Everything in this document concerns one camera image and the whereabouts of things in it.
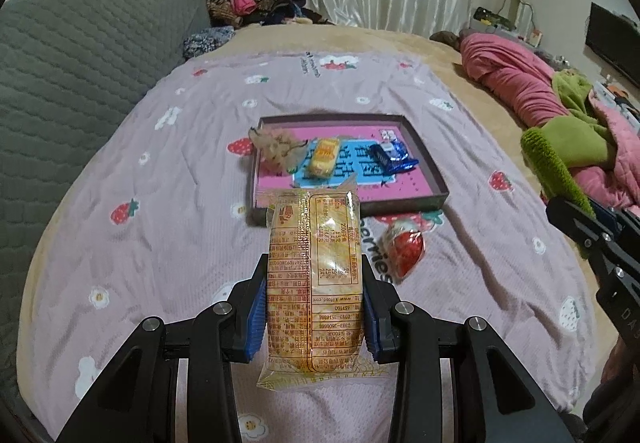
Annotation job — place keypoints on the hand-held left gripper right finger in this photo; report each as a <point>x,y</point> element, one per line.
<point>371,323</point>

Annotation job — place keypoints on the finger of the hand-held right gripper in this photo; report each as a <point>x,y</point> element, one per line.
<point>575,223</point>

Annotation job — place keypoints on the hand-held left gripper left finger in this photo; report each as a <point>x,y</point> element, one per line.
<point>256,318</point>

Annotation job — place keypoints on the large yellow snack packet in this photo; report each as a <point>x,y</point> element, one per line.
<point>315,283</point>

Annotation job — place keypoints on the dark blue candy packet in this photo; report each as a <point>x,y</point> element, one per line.
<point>384,159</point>

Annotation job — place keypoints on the beige snack packet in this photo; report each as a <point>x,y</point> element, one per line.
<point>277,148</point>

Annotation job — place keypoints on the small yellow snack packet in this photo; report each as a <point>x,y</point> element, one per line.
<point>324,158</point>

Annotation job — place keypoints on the blue white candy packet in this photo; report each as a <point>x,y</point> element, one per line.
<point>398,144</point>

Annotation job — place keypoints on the person's right forearm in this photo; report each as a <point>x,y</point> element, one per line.
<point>612,373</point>

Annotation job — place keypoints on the red white snack packet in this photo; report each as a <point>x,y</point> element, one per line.
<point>405,248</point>

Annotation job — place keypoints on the green plush blanket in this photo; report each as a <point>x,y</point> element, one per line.
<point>565,138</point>

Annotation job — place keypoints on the pink quilted cloth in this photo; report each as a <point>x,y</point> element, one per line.
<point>620,148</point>

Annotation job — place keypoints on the pink strawberry printed blanket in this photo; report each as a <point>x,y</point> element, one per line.
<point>175,223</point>

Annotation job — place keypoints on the pink quilt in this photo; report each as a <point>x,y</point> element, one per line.
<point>510,73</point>

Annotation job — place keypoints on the black television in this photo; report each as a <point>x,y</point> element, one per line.
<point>610,43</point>

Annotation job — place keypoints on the black bag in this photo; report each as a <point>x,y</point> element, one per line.
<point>487,17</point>

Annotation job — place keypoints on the dark brown cloth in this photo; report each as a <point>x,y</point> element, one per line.
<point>445,40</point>

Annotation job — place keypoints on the blue floral cloth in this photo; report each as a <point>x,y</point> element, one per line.
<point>205,43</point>

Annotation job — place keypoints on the grey quilted pillow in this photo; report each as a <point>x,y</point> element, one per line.
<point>75,73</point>

